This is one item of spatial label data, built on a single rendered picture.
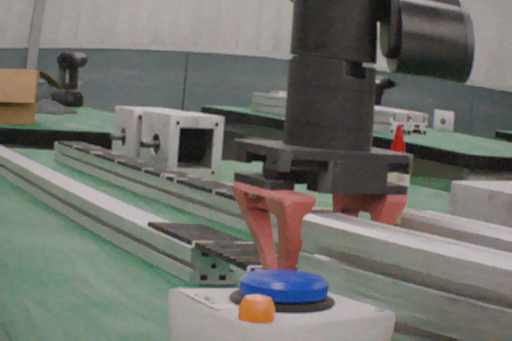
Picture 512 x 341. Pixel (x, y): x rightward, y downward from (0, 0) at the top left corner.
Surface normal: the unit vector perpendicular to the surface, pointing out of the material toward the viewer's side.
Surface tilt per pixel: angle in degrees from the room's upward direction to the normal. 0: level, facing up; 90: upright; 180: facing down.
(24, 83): 63
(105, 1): 90
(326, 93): 90
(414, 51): 114
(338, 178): 90
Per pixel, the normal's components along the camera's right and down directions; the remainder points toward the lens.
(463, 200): -0.88, -0.04
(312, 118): -0.47, 0.02
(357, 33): 0.47, 0.10
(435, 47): 0.08, 0.36
